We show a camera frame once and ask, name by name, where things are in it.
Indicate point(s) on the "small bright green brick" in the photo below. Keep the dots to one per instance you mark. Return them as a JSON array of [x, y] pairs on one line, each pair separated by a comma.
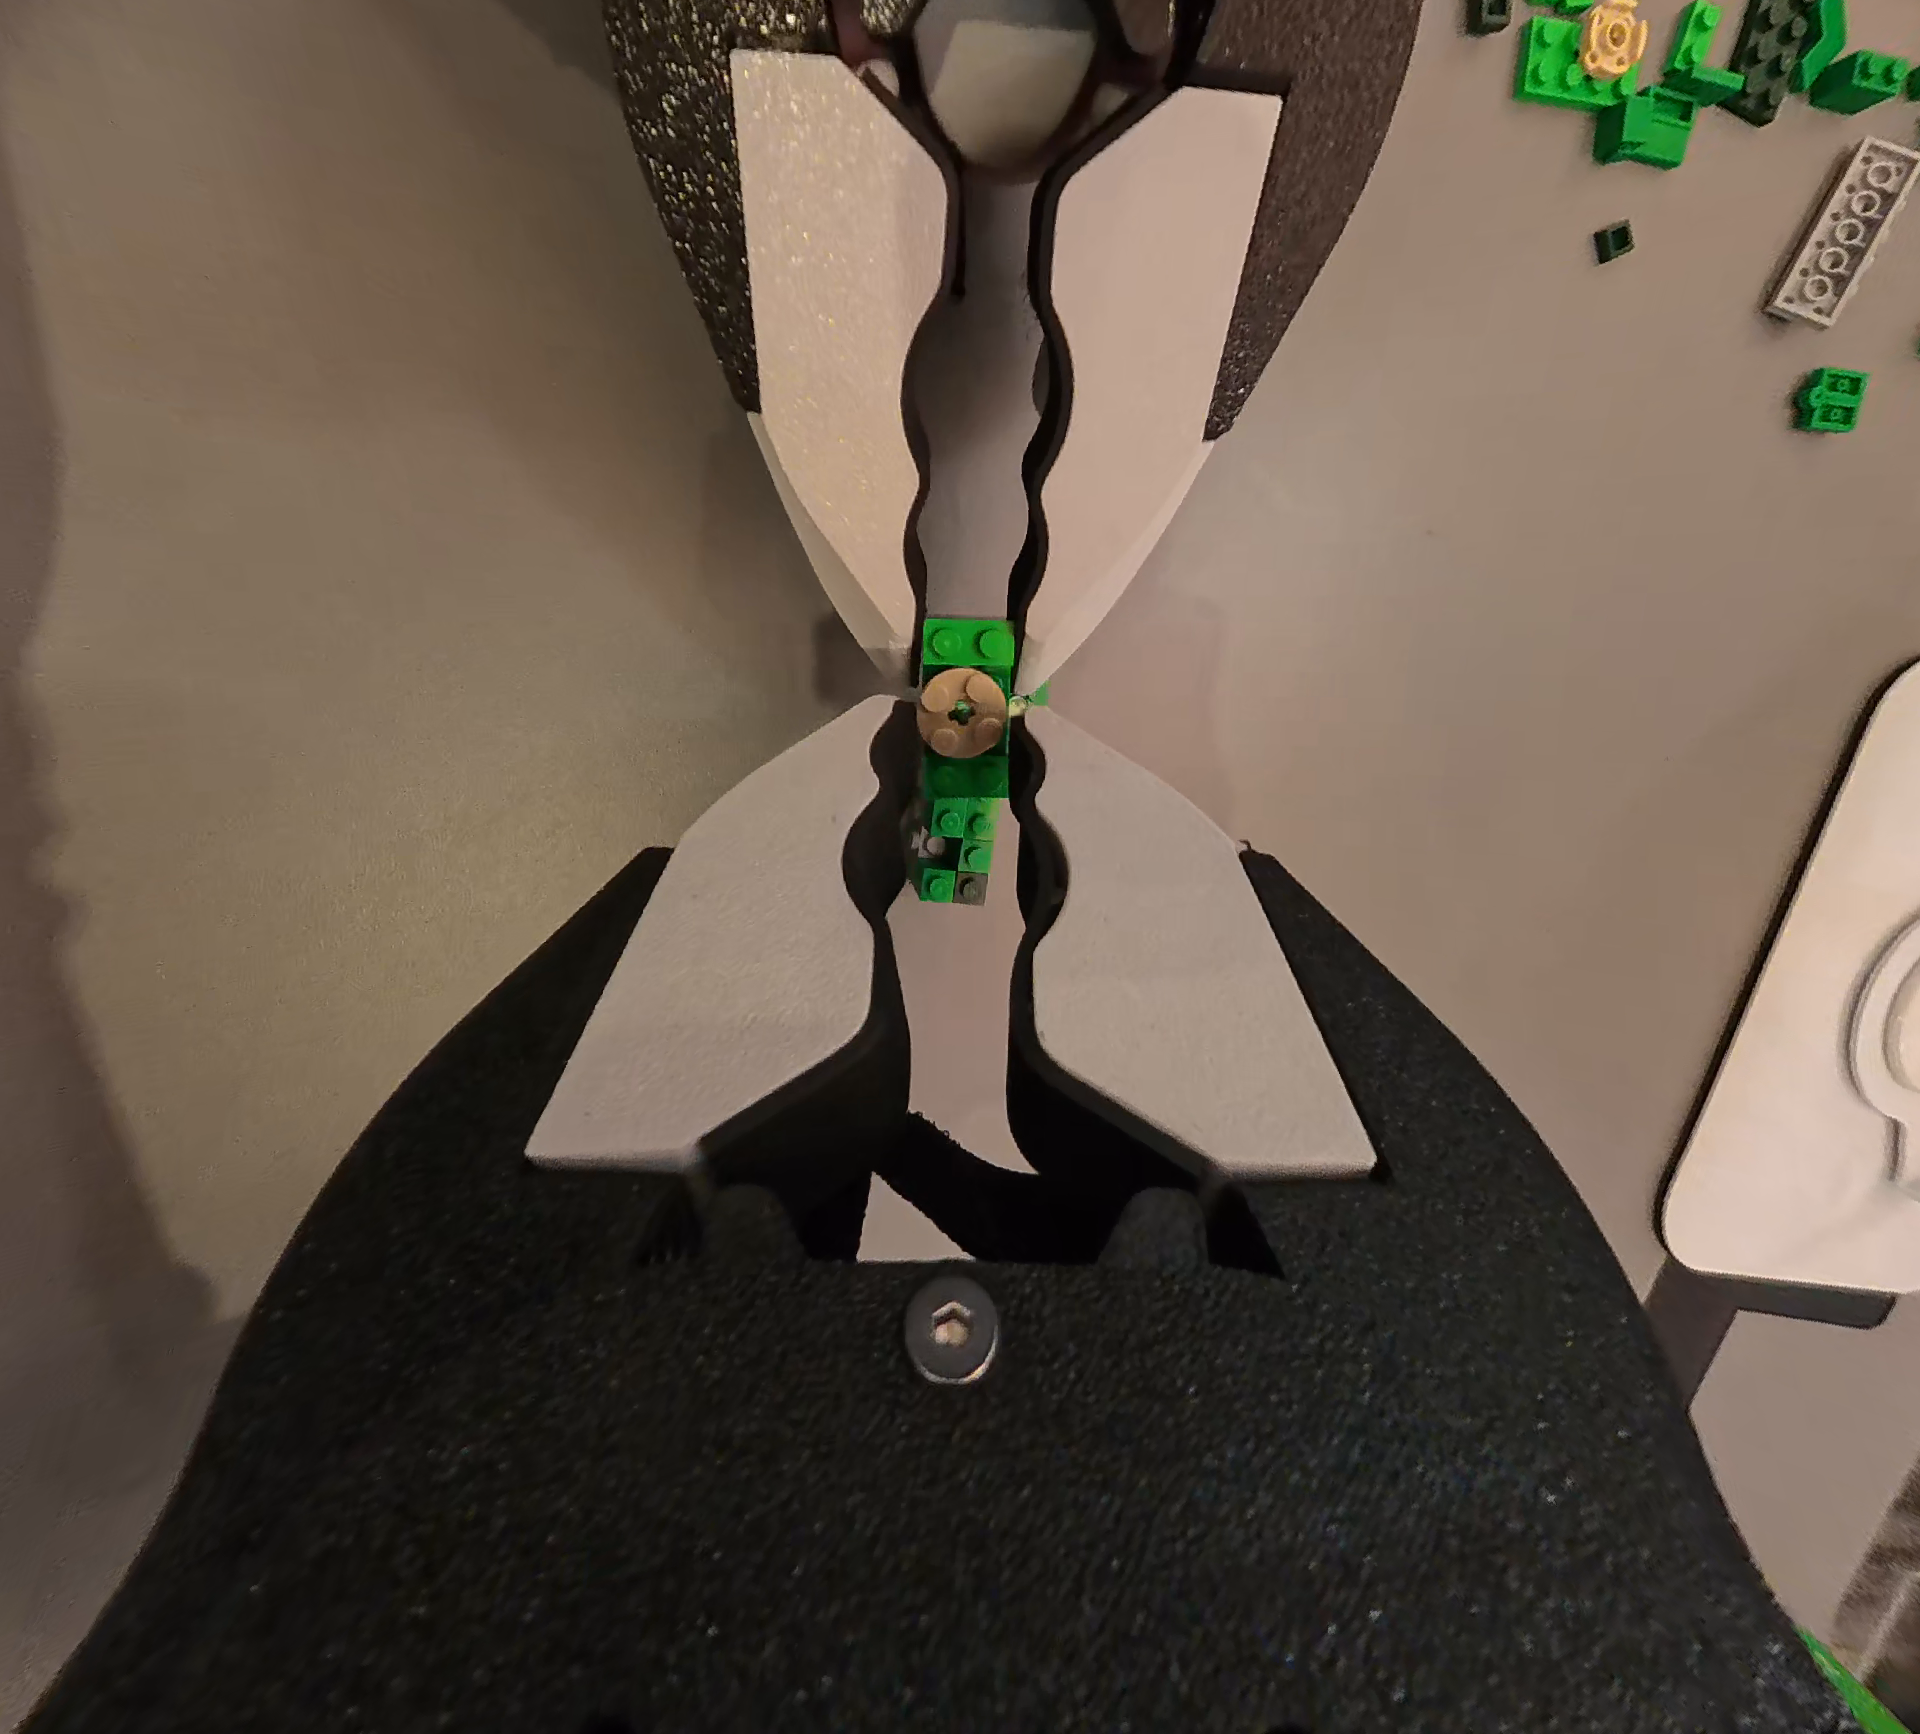
[[1833, 398]]

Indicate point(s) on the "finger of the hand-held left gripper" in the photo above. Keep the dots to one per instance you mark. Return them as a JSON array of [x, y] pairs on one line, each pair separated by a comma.
[[824, 295], [1155, 309]]

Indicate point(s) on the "grey desk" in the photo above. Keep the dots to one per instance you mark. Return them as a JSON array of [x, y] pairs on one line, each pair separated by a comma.
[[1501, 638]]

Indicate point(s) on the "white flat stand base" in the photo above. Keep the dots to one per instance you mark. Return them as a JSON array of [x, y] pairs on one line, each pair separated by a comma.
[[1784, 1088]]

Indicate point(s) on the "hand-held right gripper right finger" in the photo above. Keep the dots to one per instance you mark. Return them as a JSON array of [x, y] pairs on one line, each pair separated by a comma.
[[1184, 999]]

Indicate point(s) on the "green brick figure assembly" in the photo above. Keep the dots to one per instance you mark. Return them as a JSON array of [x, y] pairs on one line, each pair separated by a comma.
[[969, 647]]

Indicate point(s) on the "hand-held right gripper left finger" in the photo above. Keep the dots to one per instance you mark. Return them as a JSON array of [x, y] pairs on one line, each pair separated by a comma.
[[720, 984]]

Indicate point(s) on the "tan round brick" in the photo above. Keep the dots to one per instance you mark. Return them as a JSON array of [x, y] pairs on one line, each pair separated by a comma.
[[1617, 38]]

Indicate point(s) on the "tiny dark green brick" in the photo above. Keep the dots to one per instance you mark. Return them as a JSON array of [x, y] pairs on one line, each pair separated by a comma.
[[1612, 243]]

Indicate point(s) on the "grey flat plate brick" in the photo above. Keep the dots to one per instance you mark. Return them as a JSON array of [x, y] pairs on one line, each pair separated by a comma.
[[1845, 234]]

